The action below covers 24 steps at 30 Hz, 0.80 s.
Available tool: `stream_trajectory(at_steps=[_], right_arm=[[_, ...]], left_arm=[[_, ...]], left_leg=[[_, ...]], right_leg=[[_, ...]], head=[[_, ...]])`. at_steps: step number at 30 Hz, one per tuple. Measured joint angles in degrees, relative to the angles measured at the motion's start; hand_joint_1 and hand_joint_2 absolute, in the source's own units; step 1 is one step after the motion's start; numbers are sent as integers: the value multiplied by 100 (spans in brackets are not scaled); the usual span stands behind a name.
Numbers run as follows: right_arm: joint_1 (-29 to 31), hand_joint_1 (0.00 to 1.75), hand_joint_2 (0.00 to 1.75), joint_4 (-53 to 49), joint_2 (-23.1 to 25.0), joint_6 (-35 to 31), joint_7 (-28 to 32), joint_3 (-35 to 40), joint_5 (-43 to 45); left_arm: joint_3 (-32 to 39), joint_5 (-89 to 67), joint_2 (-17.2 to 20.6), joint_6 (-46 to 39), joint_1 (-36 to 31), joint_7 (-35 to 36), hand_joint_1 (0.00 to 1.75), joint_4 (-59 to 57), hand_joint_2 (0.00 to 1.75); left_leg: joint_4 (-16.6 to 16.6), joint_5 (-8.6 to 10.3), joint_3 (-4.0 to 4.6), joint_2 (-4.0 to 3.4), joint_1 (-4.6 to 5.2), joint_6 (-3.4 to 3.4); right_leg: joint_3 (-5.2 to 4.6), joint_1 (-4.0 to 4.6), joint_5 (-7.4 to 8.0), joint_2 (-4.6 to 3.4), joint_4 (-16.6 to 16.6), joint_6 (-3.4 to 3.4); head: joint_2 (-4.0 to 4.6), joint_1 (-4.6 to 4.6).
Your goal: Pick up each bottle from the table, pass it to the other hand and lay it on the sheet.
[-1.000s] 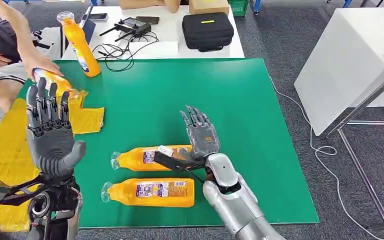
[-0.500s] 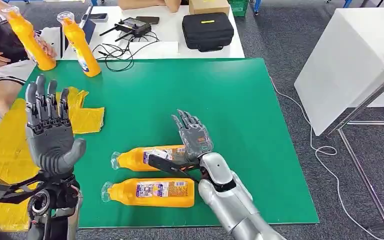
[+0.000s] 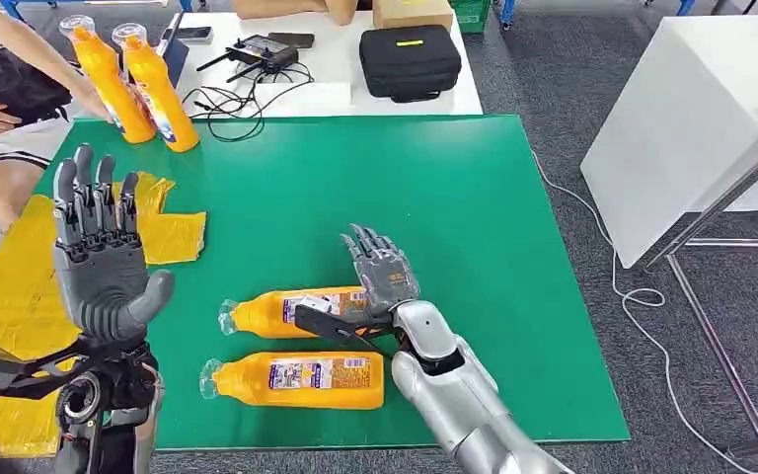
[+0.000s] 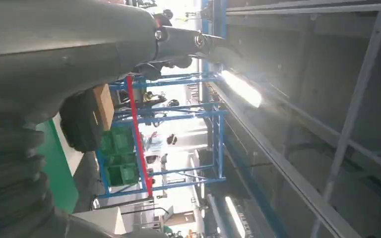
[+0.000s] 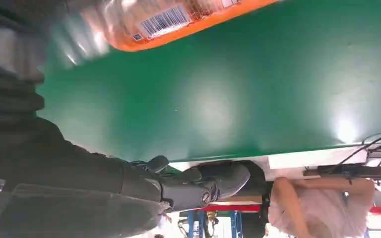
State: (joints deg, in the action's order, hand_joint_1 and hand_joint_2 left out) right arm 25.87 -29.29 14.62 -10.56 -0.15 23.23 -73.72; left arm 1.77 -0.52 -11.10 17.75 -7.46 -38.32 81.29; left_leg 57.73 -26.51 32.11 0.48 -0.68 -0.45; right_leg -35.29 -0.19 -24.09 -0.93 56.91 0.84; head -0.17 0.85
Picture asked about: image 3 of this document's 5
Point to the dark blue tablet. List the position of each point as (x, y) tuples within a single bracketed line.
[(176, 62)]

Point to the black remote controller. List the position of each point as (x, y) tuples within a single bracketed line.
[(264, 51)]

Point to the white desk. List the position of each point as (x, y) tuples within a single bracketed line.
[(464, 101)]

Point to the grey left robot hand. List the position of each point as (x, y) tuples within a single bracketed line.
[(101, 275)]

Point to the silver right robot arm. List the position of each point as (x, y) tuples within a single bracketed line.
[(444, 392)]

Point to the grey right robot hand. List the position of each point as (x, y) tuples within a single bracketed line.
[(385, 275)]

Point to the cardboard box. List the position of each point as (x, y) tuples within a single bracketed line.
[(412, 13)]

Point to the green plastic crate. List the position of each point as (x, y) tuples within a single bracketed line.
[(470, 14)]

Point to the white table panel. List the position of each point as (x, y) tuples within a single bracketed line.
[(680, 131)]

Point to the green table mat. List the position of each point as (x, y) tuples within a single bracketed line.
[(385, 196)]

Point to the metal table frame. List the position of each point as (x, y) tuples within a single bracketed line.
[(719, 209)]

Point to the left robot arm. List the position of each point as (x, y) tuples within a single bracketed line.
[(111, 386)]

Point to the black carry case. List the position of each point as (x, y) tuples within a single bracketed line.
[(408, 62)]

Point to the smartphone with pale edge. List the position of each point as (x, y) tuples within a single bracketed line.
[(189, 34)]

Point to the orange drink bottle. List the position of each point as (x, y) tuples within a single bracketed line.
[(261, 314), (300, 383), (111, 85), (160, 98)]

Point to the blue metal leg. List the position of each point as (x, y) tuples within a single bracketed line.
[(685, 6), (508, 12)]

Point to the yellow plastic sheet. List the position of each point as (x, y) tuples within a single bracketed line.
[(13, 294)]

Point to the person's left hand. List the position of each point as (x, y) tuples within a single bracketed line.
[(91, 98)]

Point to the person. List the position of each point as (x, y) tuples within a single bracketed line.
[(19, 141), (287, 8)]

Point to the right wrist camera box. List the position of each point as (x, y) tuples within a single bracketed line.
[(326, 324)]

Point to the black smartphone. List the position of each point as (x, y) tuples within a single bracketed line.
[(292, 40)]

